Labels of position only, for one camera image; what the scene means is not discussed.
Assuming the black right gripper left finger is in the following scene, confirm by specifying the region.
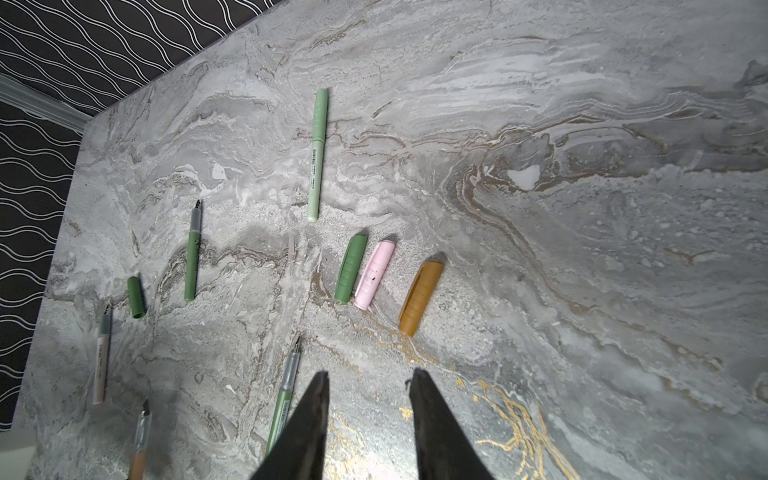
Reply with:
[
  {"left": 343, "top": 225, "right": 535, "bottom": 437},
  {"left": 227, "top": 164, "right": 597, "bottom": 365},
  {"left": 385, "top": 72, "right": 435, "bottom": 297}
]
[{"left": 250, "top": 371, "right": 330, "bottom": 480}]

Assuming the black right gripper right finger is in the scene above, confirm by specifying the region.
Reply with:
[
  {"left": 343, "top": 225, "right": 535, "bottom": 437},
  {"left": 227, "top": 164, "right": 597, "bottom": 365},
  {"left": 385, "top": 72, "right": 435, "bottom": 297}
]
[{"left": 409, "top": 368, "right": 493, "bottom": 479}]

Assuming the orange pen cap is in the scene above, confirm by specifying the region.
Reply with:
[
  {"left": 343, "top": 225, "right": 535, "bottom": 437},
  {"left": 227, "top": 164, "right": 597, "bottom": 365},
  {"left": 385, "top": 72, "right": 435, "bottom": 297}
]
[{"left": 399, "top": 260, "right": 444, "bottom": 337}]

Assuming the light green pen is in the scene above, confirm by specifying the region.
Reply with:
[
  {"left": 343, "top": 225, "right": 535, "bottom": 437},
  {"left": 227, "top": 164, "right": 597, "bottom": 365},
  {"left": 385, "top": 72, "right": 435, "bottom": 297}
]
[{"left": 307, "top": 89, "right": 329, "bottom": 222}]

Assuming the pink pen cap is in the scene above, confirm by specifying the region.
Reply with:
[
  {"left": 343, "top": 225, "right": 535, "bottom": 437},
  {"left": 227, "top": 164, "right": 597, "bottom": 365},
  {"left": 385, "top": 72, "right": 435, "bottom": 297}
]
[{"left": 353, "top": 240, "right": 396, "bottom": 310}]

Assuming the dark green pen cap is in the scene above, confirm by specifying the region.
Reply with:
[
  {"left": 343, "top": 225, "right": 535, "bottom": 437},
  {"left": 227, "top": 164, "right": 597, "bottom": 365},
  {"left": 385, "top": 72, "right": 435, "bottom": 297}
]
[{"left": 127, "top": 276, "right": 147, "bottom": 319}]

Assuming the dark green uncapped pen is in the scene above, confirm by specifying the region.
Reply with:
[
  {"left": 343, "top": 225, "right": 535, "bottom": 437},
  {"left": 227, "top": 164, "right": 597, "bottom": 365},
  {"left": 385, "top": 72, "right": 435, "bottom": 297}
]
[{"left": 184, "top": 200, "right": 202, "bottom": 302}]

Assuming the aluminium frame corner post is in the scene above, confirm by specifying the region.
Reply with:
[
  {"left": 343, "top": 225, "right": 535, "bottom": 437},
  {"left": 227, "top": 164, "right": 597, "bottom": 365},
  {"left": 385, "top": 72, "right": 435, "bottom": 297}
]
[{"left": 1, "top": 75, "right": 92, "bottom": 134}]

